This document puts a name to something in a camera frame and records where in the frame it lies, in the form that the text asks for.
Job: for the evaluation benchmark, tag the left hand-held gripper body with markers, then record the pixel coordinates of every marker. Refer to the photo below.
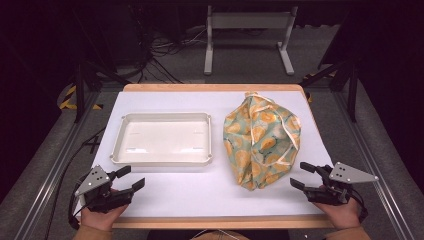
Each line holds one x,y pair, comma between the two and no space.
95,186

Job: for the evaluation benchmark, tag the black metal stand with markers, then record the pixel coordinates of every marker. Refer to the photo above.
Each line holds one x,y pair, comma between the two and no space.
351,93
79,93

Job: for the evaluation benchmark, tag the white table sheet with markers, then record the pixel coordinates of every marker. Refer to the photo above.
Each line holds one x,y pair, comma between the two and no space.
186,193

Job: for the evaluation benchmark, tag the person's left hand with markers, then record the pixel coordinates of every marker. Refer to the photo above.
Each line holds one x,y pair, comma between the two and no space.
100,220

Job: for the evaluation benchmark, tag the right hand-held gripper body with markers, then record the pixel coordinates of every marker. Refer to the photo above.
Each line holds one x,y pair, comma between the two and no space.
336,190

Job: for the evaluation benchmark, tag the person's right hand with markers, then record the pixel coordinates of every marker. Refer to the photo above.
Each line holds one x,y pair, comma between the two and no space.
343,215

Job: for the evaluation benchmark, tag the white plastic tray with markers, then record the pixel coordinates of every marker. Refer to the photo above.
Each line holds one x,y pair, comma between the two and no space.
163,140

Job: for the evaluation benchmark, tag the white metal stand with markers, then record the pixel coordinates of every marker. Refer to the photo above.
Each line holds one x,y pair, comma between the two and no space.
250,20

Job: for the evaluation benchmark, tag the orange print cloth bag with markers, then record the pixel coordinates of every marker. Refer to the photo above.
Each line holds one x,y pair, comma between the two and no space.
260,143

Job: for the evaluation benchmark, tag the aluminium rail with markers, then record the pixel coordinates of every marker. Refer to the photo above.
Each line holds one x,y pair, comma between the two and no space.
50,186
376,186

